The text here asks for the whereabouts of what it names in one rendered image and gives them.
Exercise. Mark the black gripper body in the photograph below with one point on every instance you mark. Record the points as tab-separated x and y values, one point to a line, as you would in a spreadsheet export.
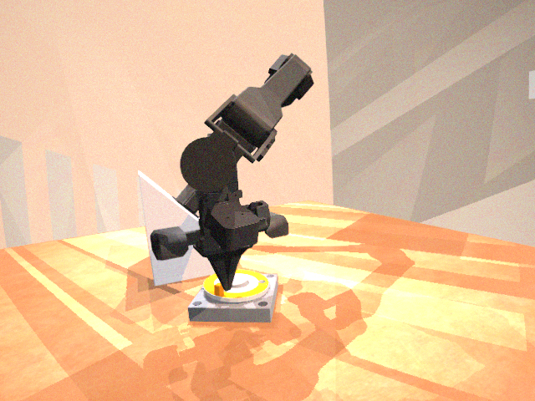
169	243

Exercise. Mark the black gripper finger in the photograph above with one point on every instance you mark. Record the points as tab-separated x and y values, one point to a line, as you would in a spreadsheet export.
216	260
231	260

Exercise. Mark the yellow round plate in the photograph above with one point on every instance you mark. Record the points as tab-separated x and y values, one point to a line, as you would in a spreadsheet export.
257	286

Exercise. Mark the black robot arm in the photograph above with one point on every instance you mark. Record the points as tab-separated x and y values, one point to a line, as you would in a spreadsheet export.
209	163

